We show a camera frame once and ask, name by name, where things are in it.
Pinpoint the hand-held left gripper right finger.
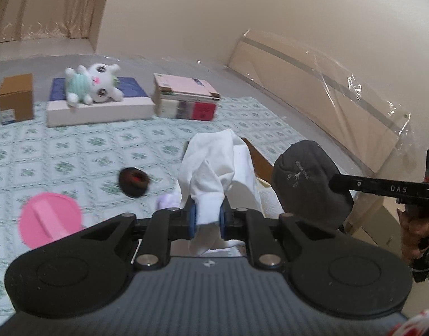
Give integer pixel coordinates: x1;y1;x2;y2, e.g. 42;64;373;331
219;196;337;271

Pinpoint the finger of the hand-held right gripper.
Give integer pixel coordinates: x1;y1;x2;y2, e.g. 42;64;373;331
329;173;429;204

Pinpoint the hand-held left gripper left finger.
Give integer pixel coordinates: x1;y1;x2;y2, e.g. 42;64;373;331
79;195;198;271

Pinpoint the grey cap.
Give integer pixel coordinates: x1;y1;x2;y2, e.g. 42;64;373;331
272;140;355;231

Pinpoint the person's right hand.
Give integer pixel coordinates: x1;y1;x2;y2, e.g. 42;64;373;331
398;208;429;266

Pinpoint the dark brown scrunchie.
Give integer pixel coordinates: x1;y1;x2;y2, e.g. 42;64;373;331
119;167;151;197

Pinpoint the plastic wrapped bed headboard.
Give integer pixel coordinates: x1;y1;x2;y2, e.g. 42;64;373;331
226;30;411;183

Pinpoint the stack of pink boxes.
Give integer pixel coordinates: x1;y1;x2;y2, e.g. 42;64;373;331
153;73;221;121

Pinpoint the white flat box blue top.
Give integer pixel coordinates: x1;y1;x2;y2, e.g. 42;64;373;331
46;76;155;127

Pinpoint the red white patterned clothing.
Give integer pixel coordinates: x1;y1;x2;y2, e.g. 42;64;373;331
389;308;429;336

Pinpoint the pink lidded cup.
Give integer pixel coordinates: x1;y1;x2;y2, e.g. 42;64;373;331
20;192;85;250

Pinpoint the green patterned bed sheet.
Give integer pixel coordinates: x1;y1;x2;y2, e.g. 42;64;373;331
0;96;299;319

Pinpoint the white plush toy green outfit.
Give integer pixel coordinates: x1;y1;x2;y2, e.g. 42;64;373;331
64;63;124;107

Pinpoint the small closed cardboard box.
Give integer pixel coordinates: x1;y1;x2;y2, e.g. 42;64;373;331
0;73;34;125

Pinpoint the beige curtain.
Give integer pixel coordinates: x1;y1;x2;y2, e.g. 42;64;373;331
0;0;115;44

